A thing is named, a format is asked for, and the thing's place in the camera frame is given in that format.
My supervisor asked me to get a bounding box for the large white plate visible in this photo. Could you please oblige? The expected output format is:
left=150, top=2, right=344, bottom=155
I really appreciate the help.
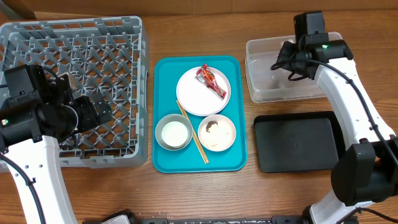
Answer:
left=176, top=66, right=231, bottom=116

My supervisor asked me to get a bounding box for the black plastic tray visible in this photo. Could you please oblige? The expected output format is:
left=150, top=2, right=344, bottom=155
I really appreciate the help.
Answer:
left=254, top=111, right=345, bottom=173

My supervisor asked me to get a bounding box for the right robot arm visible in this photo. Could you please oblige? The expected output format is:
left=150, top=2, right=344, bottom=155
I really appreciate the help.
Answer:
left=271, top=11, right=397, bottom=224

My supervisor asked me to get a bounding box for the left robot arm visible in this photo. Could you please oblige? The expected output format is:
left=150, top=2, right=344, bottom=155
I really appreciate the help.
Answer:
left=1, top=65, right=112, bottom=223

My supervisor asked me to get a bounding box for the grey bowl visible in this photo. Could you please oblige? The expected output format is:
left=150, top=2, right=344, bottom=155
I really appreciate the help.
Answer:
left=155, top=114, right=193, bottom=151

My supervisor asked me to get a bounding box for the small pink bowl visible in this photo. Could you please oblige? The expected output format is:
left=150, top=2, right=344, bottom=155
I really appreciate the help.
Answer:
left=198, top=114, right=237, bottom=152

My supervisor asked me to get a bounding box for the grey dish rack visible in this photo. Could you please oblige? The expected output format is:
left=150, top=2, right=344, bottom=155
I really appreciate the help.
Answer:
left=1, top=16, right=149, bottom=168

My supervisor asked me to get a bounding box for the red snack wrapper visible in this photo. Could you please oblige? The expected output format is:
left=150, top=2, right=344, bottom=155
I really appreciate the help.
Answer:
left=195, top=64, right=226, bottom=100

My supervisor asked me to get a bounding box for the white paper cup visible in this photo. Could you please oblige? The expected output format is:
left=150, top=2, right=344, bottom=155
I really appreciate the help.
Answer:
left=162, top=121, right=188, bottom=148

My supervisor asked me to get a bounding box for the white rice pile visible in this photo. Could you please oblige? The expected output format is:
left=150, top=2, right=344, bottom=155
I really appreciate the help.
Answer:
left=200, top=121, right=233, bottom=151

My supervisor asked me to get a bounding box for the wooden chopsticks pair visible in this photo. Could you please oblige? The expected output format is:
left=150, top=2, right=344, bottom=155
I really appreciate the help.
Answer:
left=176, top=100, right=209, bottom=164

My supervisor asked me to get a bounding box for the teal plastic tray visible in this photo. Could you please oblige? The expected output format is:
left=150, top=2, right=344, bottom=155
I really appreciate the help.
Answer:
left=152, top=55, right=248, bottom=174

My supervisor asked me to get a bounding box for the clear plastic bin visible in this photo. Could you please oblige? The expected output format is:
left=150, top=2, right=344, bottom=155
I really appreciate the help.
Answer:
left=245, top=35, right=325, bottom=103

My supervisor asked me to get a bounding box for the brown food scrap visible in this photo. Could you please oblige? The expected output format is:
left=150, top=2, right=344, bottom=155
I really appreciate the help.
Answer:
left=206, top=121, right=218, bottom=132

